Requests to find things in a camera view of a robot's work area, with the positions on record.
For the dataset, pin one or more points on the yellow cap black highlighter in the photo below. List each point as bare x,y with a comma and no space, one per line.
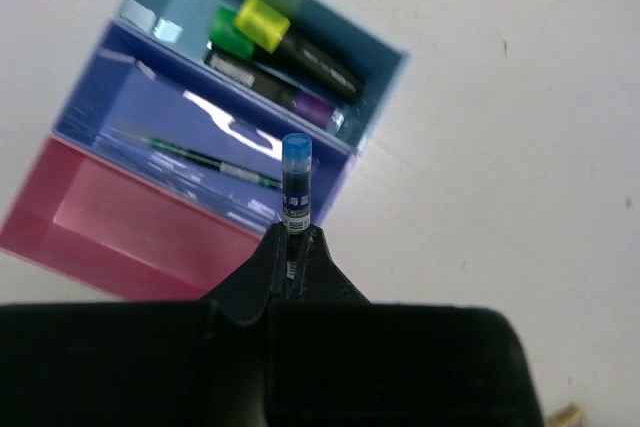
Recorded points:
277,35

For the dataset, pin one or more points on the blue ink pen refill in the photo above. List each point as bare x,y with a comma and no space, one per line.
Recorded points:
296,203

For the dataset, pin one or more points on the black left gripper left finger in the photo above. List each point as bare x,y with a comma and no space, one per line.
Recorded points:
159,363

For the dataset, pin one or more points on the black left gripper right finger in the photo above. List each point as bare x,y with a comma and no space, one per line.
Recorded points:
338,362

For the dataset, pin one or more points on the green ink pen refill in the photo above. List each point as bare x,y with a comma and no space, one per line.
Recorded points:
204,160

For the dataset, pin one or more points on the dark blue plastic drawer bin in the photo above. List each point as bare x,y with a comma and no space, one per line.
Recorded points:
134,93

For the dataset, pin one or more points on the pink plastic drawer bin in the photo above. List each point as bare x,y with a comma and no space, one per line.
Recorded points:
86,219

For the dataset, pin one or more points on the purple cap black highlighter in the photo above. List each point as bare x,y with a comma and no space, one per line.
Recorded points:
308,106

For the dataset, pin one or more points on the green cap black highlighter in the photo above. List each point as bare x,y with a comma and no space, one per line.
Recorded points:
225,35

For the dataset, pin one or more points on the light blue plastic drawer bin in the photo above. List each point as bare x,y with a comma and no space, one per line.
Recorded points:
184,25

